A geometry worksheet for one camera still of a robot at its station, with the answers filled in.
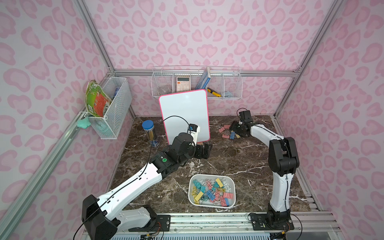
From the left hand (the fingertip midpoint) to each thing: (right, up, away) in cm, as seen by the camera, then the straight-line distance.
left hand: (204, 140), depth 72 cm
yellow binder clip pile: (-2, -29, +5) cm, 29 cm away
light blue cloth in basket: (+17, +28, +27) cm, 43 cm away
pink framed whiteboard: (-14, +17, +18) cm, 28 cm away
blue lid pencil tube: (-33, +8, +19) cm, 39 cm away
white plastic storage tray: (+5, -28, +10) cm, 30 cm away
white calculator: (-12, +34, +23) cm, 42 cm away
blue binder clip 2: (+4, -29, +5) cm, 29 cm away
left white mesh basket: (-46, +7, +1) cm, 46 cm away
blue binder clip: (+12, -32, +7) cm, 35 cm away
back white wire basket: (+13, +37, +31) cm, 50 cm away
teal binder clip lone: (-3, -25, +11) cm, 27 cm away
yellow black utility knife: (+8, +29, +26) cm, 40 cm away
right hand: (+21, +7, +31) cm, 38 cm away
